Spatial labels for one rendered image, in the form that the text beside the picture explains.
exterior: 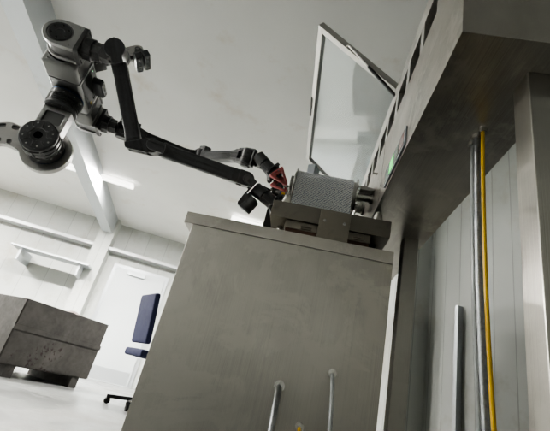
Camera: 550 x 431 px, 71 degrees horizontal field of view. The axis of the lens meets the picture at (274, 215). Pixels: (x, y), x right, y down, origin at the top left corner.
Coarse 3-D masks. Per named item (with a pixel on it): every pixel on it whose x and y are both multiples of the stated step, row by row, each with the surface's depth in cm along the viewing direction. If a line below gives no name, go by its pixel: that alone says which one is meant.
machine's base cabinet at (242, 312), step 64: (192, 256) 118; (256, 256) 117; (320, 256) 117; (192, 320) 110; (256, 320) 109; (320, 320) 109; (384, 320) 108; (192, 384) 102; (256, 384) 102; (320, 384) 102
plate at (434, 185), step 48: (480, 0) 79; (528, 0) 79; (432, 48) 100; (480, 48) 78; (528, 48) 75; (432, 96) 91; (480, 96) 88; (432, 144) 106; (384, 192) 134; (432, 192) 127
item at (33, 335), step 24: (0, 312) 433; (24, 312) 419; (48, 312) 441; (72, 312) 499; (0, 336) 412; (24, 336) 419; (48, 336) 440; (72, 336) 466; (96, 336) 493; (0, 360) 398; (24, 360) 418; (48, 360) 440; (72, 360) 465; (72, 384) 466
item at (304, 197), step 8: (296, 192) 156; (304, 192) 156; (312, 192) 156; (296, 200) 154; (304, 200) 154; (312, 200) 154; (320, 200) 154; (328, 200) 154; (336, 200) 154; (344, 200) 154; (320, 208) 153; (328, 208) 153; (336, 208) 153; (344, 208) 152
